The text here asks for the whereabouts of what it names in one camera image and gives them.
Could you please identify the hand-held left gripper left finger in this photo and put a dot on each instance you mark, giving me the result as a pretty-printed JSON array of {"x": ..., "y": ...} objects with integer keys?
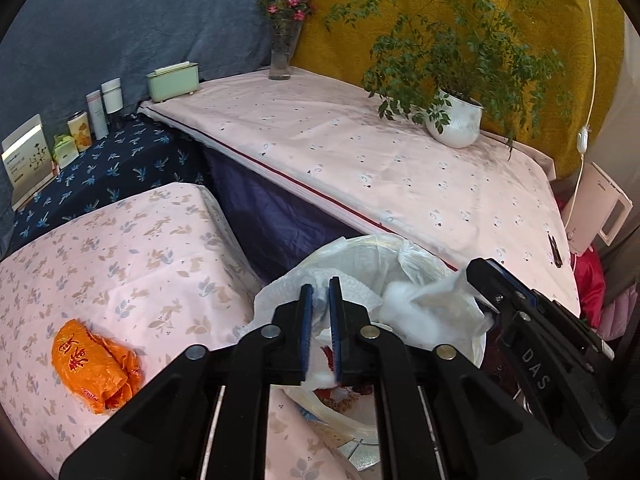
[{"x": 307, "y": 330}]

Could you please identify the yellow tin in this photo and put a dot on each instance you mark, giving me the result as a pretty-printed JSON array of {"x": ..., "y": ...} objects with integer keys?
[{"x": 81, "y": 132}]

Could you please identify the white card box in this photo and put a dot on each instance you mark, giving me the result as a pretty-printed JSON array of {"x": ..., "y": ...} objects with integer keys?
[{"x": 25, "y": 160}]

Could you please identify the blue-grey backdrop cloth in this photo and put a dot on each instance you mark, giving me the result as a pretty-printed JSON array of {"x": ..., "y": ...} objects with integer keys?
[{"x": 125, "y": 25}]

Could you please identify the orange plastic bag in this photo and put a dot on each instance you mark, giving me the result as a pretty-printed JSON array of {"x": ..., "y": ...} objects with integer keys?
[{"x": 90, "y": 365}]

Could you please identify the green packet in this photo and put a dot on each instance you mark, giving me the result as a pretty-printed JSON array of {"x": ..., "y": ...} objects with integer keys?
[{"x": 65, "y": 152}]

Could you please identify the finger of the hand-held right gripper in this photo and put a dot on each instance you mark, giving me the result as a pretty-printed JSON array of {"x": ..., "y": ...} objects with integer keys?
[{"x": 487, "y": 285}]

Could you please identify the red garment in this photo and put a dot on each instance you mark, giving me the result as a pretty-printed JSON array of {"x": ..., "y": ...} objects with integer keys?
[{"x": 589, "y": 285}]

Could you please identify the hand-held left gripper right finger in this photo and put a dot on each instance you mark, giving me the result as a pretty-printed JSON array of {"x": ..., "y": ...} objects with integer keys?
[{"x": 336, "y": 330}]

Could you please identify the pale green box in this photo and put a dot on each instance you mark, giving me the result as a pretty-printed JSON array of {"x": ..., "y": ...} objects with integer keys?
[{"x": 172, "y": 82}]

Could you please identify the dark purple cloth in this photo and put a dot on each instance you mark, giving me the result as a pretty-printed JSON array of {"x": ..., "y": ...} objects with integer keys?
[{"x": 260, "y": 220}]

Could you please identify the pink heart print sheet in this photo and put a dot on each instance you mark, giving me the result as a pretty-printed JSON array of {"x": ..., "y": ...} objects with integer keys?
[{"x": 350, "y": 150}]

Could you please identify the potted green plant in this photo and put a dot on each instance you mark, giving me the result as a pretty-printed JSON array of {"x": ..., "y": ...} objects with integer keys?
[{"x": 455, "y": 120}]

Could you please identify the navy floral cloth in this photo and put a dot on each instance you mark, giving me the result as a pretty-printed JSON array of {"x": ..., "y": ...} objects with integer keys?
[{"x": 125, "y": 160}]

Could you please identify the white jar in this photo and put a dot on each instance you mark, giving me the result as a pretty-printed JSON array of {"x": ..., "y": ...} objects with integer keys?
[{"x": 112, "y": 95}]

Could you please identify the black clip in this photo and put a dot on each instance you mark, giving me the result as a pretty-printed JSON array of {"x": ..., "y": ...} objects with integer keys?
[{"x": 556, "y": 250}]

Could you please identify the white electric kettle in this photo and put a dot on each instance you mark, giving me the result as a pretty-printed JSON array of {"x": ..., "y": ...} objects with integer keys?
[{"x": 595, "y": 195}]

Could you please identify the tan dotted scrunchie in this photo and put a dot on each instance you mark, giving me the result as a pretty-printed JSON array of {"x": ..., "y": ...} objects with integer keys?
[{"x": 345, "y": 400}]

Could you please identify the glass vase with pink flowers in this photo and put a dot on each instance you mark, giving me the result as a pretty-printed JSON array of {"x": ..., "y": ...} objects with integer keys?
[{"x": 280, "y": 60}]

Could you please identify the tall white bottle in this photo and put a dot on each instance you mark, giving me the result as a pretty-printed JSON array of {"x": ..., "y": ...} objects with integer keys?
[{"x": 97, "y": 115}]

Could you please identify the white plastic bin bag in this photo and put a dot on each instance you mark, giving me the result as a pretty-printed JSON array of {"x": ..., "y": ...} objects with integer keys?
[{"x": 360, "y": 252}]

